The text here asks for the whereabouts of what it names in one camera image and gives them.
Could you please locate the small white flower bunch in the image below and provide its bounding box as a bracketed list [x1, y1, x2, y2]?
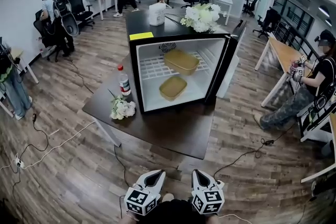
[107, 89, 137, 121]

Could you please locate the black metal railing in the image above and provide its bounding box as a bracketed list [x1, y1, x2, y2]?
[272, 18, 324, 61]

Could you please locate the black table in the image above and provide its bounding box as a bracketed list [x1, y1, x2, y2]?
[82, 54, 219, 161]

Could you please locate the large yellow container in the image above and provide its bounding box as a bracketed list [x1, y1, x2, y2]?
[163, 49, 200, 76]

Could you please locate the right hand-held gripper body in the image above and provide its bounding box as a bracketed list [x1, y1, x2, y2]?
[191, 180, 225, 216]

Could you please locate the white cable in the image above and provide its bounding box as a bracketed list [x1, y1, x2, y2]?
[0, 120, 97, 170]

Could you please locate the white plastic jug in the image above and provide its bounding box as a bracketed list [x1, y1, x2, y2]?
[148, 3, 167, 27]

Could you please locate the person's dark clothing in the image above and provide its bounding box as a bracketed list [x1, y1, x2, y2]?
[132, 193, 219, 224]

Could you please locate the yellow sticky note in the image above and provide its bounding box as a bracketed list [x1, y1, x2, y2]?
[129, 31, 154, 41]

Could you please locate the black mini fridge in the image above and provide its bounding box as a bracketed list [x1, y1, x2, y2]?
[125, 6, 248, 114]

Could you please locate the large white flower bouquet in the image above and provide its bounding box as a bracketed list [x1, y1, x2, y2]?
[165, 3, 222, 34]

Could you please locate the white wire fridge shelf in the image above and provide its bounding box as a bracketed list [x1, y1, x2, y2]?
[139, 50, 218, 81]

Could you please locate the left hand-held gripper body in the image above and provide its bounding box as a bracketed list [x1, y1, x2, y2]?
[123, 183, 162, 217]

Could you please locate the black cable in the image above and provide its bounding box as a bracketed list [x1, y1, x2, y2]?
[70, 59, 95, 94]
[113, 144, 130, 187]
[213, 135, 277, 179]
[15, 112, 50, 166]

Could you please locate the white bench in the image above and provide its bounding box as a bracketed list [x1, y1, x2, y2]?
[296, 101, 334, 143]

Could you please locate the small yellow container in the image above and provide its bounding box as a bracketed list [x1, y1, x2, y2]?
[159, 76, 188, 102]

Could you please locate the clear bottle with red cap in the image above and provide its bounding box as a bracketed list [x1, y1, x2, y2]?
[117, 64, 132, 97]

